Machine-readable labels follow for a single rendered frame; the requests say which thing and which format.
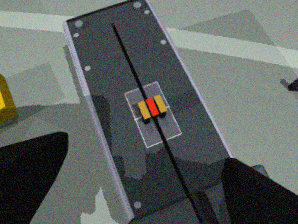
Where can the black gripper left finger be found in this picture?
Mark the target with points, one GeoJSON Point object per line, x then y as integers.
{"type": "Point", "coordinates": [27, 172]}

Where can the dark grey l-shaped bar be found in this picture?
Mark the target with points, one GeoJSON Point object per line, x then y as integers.
{"type": "Point", "coordinates": [294, 86]}

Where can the yellow block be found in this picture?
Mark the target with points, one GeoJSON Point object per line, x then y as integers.
{"type": "Point", "coordinates": [7, 108]}

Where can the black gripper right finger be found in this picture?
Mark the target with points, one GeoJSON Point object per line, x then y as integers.
{"type": "Point", "coordinates": [252, 198]}

